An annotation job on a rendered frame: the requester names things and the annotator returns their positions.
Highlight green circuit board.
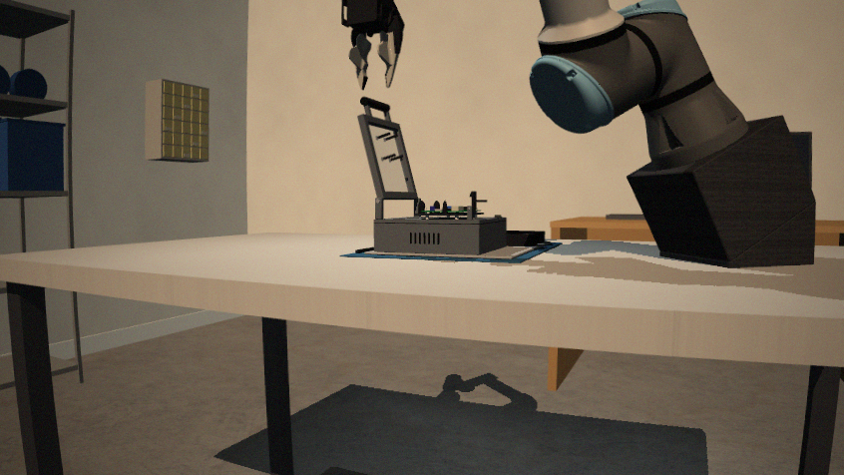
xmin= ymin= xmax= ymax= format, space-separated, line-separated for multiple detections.
xmin=430 ymin=206 xmax=467 ymax=213

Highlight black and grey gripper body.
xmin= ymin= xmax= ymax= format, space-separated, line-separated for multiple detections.
xmin=341 ymin=0 xmax=397 ymax=38

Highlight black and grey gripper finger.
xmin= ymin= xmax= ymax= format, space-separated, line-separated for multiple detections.
xmin=349 ymin=29 xmax=371 ymax=90
xmin=377 ymin=15 xmax=403 ymax=88

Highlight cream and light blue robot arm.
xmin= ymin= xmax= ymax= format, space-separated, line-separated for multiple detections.
xmin=530 ymin=0 xmax=749 ymax=170

